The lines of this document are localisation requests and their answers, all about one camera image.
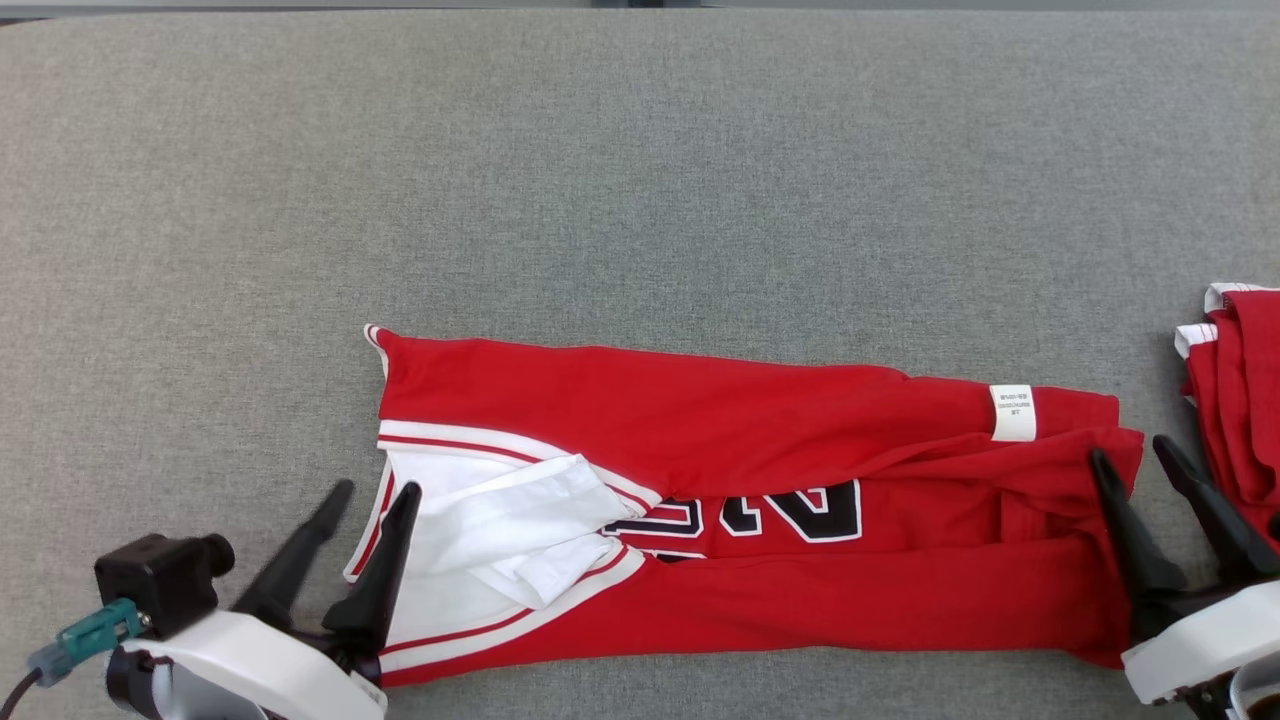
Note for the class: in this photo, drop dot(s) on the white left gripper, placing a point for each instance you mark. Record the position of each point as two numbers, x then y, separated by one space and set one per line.
270 670

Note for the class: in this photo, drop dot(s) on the red basketball jersey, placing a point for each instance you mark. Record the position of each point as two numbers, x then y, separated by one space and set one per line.
800 420

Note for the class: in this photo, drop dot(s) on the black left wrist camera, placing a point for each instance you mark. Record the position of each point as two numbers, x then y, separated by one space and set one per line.
150 580

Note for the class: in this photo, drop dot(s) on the red shorts with white trim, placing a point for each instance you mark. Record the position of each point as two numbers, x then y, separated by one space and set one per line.
1245 400

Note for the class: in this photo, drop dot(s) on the teal left camera connector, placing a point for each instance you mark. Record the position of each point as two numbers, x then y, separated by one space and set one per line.
95 630

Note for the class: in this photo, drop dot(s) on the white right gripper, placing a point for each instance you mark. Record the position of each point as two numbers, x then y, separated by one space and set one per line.
1210 640

